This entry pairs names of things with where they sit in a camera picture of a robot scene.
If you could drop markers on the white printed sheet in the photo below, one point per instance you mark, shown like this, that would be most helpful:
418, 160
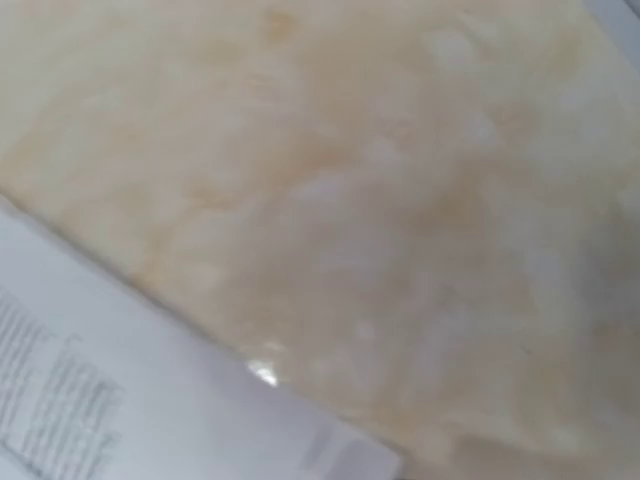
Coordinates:
98, 382

